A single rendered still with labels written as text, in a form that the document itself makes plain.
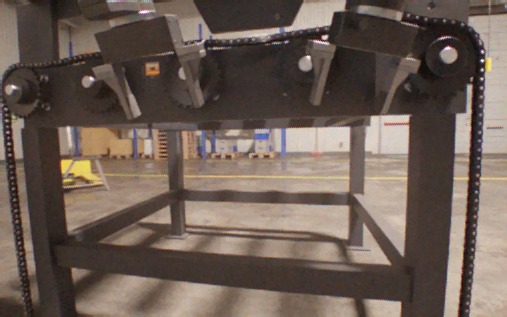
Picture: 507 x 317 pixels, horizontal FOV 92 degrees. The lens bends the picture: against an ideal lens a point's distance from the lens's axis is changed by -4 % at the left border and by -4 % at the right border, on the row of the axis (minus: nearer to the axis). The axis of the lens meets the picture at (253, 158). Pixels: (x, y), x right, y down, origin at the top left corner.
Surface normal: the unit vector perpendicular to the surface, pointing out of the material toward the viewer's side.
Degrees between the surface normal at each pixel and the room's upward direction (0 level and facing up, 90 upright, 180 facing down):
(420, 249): 90
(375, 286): 90
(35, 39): 90
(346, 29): 114
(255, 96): 90
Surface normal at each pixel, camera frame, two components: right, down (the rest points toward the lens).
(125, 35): -0.10, 0.47
